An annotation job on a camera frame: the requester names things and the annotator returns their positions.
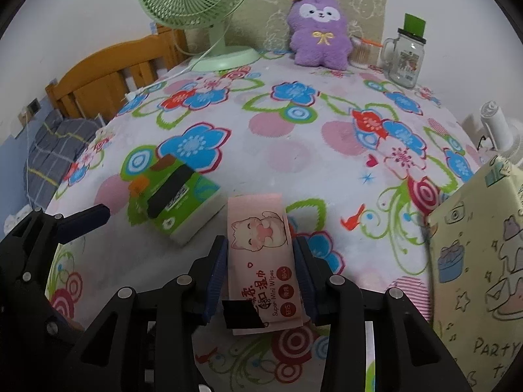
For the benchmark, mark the glass jar mug green lid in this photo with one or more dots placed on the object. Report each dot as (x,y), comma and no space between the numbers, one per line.
(404,65)

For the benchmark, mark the green white tissue pack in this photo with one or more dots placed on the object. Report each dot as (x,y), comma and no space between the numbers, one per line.
(192,200)

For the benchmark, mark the white desk fan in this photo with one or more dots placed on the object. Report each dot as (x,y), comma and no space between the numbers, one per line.
(494,122)

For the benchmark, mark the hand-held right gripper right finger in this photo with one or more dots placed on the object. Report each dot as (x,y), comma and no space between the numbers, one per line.
(304,277)

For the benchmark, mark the wall socket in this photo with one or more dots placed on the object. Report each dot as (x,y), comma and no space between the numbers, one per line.
(33,105)

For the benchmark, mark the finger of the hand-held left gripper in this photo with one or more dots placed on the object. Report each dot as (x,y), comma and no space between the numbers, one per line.
(88,216)

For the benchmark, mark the grey plaid pillow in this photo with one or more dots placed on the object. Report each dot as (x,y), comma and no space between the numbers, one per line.
(53,151)

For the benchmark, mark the pink wet wipes packet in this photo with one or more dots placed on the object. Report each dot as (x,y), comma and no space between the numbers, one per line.
(257,253)

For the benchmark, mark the purple plush toy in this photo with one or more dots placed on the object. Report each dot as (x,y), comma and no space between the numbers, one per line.
(318,41)

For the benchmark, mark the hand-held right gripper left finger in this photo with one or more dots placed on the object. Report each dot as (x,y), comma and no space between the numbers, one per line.
(214,277)

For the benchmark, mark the cotton swab container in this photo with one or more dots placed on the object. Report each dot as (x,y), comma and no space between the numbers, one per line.
(361,55)

